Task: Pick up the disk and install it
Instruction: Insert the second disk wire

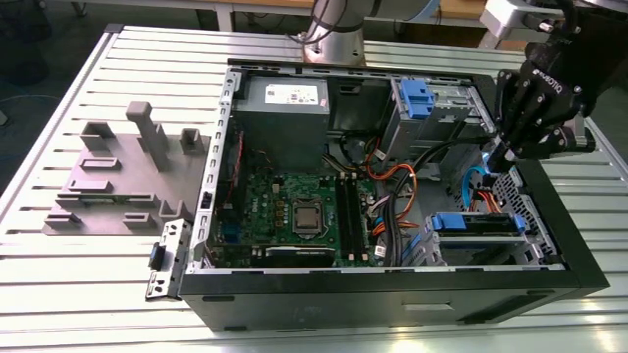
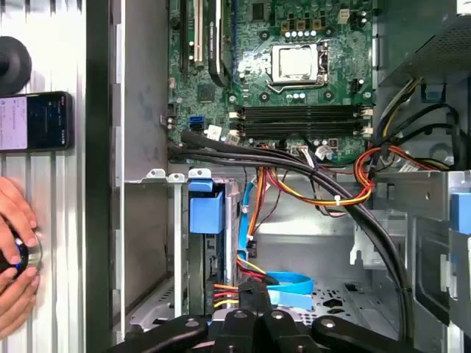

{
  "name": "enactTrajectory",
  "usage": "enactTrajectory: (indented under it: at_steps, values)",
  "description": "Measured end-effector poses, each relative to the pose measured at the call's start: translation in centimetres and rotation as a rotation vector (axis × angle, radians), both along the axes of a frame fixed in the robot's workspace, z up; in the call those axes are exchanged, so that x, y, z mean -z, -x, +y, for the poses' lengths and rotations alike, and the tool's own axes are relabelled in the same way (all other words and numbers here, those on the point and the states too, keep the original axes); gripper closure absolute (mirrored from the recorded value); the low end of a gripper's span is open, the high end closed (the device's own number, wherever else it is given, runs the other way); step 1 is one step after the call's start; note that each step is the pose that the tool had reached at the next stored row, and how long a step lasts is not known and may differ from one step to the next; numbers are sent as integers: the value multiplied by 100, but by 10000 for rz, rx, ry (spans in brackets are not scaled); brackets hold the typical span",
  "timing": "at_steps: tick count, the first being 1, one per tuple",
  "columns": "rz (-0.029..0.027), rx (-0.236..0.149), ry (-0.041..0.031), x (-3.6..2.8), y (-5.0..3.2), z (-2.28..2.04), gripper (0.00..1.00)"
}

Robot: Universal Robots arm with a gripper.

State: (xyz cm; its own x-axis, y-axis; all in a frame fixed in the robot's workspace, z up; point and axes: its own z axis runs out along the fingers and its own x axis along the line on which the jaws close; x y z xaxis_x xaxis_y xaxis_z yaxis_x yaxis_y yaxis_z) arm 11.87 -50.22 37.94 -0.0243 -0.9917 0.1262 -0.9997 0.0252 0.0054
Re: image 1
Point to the wooden cabinet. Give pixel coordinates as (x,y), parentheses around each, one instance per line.
(510,45)

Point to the silver CPU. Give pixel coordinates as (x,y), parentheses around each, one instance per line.
(310,217)

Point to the silver camera bracket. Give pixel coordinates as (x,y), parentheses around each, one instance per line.
(579,141)

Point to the blue drive latch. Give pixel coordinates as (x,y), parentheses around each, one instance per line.
(415,99)

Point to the black RAM slot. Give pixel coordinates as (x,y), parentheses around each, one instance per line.
(344,217)
(358,217)

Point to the grey parts rack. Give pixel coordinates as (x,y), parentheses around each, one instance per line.
(132,176)

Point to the black graphics card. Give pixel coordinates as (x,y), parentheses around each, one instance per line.
(299,255)

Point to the metal disk bay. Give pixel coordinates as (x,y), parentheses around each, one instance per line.
(480,240)

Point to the metal optical drive cage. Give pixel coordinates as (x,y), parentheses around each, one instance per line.
(416,132)

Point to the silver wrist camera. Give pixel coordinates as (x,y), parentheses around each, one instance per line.
(510,16)

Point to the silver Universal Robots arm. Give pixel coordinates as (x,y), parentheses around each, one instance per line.
(334,48)

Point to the wooden desk white frame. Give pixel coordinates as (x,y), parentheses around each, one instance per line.
(454,15)

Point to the green motherboard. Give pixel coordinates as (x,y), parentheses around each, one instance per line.
(304,184)

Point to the green RAM stick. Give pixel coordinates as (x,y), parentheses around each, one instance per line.
(106,199)

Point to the metal card retainer bracket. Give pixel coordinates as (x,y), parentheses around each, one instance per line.
(172,257)

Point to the grey power supply unit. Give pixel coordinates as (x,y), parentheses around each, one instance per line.
(284,136)

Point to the black open PC case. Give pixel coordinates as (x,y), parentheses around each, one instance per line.
(343,305)

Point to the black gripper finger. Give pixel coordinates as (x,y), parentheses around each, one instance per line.
(515,110)
(544,145)

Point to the CPU socket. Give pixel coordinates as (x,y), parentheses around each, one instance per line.
(310,201)

